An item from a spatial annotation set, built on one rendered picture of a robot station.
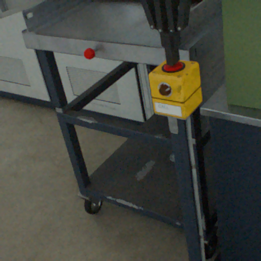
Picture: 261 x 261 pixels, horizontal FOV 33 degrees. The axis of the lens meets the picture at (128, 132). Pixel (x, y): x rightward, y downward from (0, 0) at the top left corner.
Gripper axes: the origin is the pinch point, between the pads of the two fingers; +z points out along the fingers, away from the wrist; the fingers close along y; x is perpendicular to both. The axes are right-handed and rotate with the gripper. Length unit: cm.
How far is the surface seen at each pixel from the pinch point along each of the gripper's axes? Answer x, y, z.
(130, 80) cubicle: -85, 81, 63
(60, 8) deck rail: -35, 66, 8
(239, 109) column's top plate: -11.0, -9.0, 19.6
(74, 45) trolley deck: -19, 46, 12
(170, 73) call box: 2.6, -0.6, 4.5
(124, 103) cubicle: -85, 88, 78
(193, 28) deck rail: -27.8, 10.3, 8.0
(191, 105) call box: 1.1, -3.9, 12.5
